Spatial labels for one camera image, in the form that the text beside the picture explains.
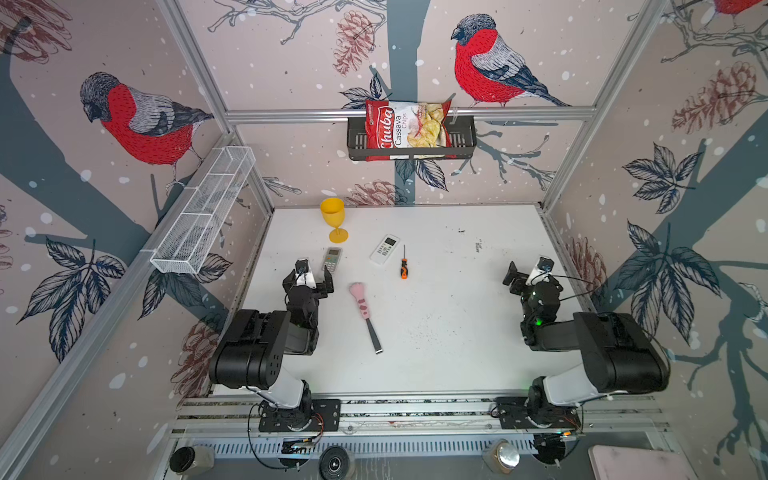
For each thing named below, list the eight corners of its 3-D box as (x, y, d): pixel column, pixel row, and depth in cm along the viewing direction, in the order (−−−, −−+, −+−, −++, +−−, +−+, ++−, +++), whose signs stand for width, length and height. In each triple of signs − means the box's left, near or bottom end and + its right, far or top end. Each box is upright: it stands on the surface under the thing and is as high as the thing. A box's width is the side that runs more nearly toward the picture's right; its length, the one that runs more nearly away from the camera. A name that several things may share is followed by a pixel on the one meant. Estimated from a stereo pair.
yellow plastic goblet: (326, 243, 112) (318, 215, 100) (329, 226, 118) (322, 197, 106) (347, 243, 112) (341, 215, 100) (349, 226, 118) (344, 197, 106)
